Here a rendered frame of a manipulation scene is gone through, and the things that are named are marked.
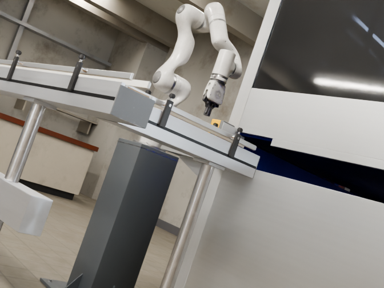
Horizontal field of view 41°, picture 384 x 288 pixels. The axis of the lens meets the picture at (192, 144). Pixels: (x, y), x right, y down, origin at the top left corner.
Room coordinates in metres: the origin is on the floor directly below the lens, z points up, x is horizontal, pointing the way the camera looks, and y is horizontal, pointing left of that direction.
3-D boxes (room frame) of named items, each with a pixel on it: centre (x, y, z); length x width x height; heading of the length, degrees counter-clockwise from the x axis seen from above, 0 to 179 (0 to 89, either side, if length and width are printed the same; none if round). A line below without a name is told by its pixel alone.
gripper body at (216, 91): (2.50, -0.02, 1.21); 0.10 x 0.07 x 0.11; 132
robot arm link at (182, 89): (2.80, 0.19, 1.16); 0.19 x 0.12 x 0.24; 130
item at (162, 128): (1.85, 0.02, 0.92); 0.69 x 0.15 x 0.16; 132
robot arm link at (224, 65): (2.50, -0.02, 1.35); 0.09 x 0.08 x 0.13; 130
